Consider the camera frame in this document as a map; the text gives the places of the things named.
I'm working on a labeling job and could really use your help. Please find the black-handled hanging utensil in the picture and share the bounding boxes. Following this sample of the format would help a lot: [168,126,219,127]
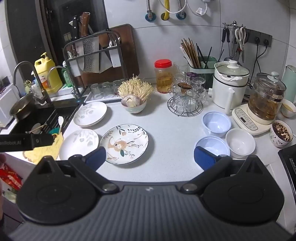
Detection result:
[220,25,232,62]

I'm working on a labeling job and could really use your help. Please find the dark window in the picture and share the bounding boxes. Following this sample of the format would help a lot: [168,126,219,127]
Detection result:
[6,0,109,70]

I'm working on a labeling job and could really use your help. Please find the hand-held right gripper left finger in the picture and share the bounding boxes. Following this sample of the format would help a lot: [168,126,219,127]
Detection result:
[35,146,119,195]

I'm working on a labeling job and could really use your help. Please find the white electric cooking pot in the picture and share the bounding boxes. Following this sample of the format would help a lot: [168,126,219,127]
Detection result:
[208,60,250,110]

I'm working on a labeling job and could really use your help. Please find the black sink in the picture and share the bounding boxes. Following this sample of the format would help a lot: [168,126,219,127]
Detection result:
[10,100,82,137]

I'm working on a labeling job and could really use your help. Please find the black-handled knife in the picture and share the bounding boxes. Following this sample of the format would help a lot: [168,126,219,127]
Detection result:
[69,15,80,41]

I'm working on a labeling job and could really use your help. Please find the wooden-handled knife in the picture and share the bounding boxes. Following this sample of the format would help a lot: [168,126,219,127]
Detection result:
[80,12,94,37]

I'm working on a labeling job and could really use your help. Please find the yellow gas pipe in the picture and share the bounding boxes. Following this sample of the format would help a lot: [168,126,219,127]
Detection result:
[161,0,170,20]

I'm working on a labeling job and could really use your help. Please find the metal flexible hose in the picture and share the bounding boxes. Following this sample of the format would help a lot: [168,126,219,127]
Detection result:
[146,0,156,22]
[176,0,187,19]

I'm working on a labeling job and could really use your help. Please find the small curved faucet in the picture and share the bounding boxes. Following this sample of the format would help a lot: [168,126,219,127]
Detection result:
[47,66,70,90]

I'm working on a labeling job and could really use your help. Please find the mint green electric kettle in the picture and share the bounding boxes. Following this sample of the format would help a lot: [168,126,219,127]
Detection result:
[283,65,296,105]

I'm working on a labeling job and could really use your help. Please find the steel pot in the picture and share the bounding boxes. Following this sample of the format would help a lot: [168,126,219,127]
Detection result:
[9,93,35,121]

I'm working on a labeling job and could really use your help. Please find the deer-print plate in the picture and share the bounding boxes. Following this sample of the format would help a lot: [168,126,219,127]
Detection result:
[99,124,149,165]

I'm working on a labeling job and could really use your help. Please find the wire cup rack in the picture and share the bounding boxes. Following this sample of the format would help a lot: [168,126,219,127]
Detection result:
[167,96,203,117]

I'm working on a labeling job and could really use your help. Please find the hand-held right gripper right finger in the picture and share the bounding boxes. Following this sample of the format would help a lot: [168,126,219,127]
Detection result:
[181,146,266,195]

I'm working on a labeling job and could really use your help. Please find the steel cleaver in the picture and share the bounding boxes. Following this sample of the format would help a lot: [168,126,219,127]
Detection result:
[83,37,100,73]

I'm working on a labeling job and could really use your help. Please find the bundle of wooden chopsticks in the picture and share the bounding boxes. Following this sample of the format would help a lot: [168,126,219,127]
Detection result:
[180,38,201,69]

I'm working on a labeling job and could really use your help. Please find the white cutlery holder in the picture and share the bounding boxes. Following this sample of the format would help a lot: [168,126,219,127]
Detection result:
[108,50,121,68]

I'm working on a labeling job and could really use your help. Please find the red packet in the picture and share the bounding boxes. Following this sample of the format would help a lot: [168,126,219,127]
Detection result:
[0,163,23,190]

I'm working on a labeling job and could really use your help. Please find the black induction cooktop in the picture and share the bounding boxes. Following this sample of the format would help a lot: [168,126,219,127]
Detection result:
[277,144,296,186]

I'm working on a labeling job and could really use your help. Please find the wooden cutting board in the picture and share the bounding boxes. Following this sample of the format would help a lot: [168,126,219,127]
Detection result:
[82,24,140,86]

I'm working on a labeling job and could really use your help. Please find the dark wall power strip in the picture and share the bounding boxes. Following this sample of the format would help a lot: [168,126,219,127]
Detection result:
[245,29,273,48]

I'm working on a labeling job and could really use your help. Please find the black chopsticks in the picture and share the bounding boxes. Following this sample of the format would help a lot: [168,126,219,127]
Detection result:
[196,45,213,69]

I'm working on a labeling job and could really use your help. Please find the green glass bottle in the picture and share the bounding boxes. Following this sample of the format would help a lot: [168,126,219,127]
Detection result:
[62,61,73,87]

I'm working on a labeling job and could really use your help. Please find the white cable with tag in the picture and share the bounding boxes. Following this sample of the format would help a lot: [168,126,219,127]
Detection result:
[159,0,208,16]

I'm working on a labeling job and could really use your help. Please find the white leaf-print plate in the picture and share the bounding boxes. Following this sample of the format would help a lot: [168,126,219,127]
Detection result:
[59,129,99,161]
[73,101,108,127]

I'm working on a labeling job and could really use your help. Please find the small bowl of oil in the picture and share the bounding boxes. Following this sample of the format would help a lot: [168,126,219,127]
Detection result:
[281,99,296,118]

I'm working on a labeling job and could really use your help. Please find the white glass tray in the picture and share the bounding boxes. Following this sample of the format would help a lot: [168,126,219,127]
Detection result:
[84,80,130,104]

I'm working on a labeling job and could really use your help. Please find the enoki mushroom bunch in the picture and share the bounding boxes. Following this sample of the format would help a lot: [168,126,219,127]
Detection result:
[117,75,155,102]

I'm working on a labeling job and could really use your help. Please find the red-lid plastic jar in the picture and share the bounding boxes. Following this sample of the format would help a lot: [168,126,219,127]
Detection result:
[154,60,174,94]

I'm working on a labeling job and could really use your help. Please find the glass tea kettle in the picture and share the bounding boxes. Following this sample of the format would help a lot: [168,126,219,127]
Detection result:
[248,72,287,120]

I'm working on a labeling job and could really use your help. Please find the dark metal knife rack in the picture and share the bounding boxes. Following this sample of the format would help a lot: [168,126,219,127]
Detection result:
[63,29,122,99]

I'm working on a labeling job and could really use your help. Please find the tall grey faucet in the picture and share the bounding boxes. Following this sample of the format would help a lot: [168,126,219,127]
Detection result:
[13,61,55,108]

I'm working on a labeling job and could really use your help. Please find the white countertop appliance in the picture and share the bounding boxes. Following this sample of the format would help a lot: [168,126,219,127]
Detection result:
[0,83,20,127]

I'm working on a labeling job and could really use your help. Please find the patterned bowl with chili flakes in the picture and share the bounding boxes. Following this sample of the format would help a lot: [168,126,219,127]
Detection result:
[270,120,294,148]

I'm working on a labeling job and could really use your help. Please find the clear drinking glass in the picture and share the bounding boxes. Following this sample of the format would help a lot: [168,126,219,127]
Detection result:
[112,80,123,95]
[90,83,100,98]
[100,82,112,96]

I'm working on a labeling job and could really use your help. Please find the clear patterned glass cup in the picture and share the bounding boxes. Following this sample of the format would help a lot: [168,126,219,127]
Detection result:
[191,77,207,104]
[170,81,192,112]

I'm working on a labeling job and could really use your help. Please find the cream kettle heating base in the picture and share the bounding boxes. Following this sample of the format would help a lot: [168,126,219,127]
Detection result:
[232,103,273,135]

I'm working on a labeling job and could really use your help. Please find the garlic bulb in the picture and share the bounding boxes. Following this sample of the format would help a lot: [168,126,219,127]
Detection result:
[122,95,140,108]

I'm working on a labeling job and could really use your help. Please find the white bowl with garlic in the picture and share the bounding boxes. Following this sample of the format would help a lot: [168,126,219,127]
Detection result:
[121,96,147,114]

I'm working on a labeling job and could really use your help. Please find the green chopstick holder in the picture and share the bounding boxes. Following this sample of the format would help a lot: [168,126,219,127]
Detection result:
[189,56,218,82]

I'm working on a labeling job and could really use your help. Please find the yellow cloth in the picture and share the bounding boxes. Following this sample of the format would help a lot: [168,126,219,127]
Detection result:
[23,134,64,165]

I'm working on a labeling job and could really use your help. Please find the yellow detergent bottle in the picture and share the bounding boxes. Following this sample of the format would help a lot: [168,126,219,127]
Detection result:
[34,52,63,94]

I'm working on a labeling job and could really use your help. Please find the light blue bowl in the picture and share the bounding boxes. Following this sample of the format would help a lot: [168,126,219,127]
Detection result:
[202,112,232,135]
[194,136,230,158]

